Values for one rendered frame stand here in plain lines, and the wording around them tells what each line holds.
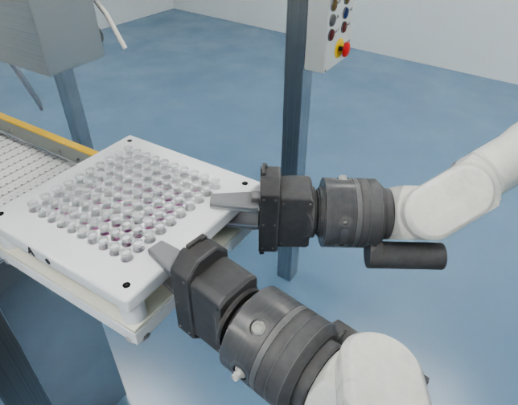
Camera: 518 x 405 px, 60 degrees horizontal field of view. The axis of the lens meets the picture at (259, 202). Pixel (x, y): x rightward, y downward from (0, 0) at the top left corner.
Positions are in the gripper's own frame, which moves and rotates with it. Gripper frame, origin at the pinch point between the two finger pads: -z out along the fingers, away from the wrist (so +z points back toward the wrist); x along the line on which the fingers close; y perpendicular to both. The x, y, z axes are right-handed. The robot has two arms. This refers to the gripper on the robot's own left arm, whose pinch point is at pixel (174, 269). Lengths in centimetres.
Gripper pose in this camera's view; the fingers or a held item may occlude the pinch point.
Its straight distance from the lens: 49.2
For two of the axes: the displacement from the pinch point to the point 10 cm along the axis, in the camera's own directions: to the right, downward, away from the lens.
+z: 7.6, 4.2, -4.9
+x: -0.3, 7.8, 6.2
